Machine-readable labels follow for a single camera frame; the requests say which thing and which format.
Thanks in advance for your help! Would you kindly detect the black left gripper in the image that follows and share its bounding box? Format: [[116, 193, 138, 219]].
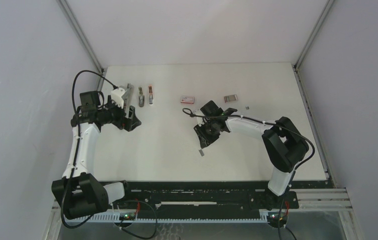
[[97, 96, 141, 132]]

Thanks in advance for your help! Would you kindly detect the beige small stapler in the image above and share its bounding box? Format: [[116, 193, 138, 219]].
[[138, 86, 145, 108]]

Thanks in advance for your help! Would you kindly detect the black and grey large stapler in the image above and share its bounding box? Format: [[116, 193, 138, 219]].
[[123, 83, 134, 114]]

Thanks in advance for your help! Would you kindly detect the red white staple box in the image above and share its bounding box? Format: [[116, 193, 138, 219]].
[[180, 96, 195, 104]]

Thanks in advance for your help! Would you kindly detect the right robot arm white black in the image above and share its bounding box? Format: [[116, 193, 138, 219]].
[[185, 100, 315, 208]]

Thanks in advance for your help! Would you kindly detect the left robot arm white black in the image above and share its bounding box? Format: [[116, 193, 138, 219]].
[[51, 87, 142, 220]]

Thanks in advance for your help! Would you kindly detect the open grey staple box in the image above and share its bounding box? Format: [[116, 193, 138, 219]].
[[223, 94, 238, 103]]

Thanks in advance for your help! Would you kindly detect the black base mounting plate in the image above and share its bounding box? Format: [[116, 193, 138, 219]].
[[68, 180, 336, 220]]

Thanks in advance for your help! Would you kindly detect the aluminium frame corner post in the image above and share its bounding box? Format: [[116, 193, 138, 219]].
[[56, 0, 105, 75]]

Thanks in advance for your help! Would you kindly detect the white cable duct strip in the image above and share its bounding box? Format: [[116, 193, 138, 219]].
[[88, 210, 269, 224]]

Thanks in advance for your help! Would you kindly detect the right aluminium frame post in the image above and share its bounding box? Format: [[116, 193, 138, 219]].
[[293, 0, 337, 70]]

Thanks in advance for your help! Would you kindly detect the aluminium front rail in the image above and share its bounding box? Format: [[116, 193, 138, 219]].
[[51, 188, 354, 213]]

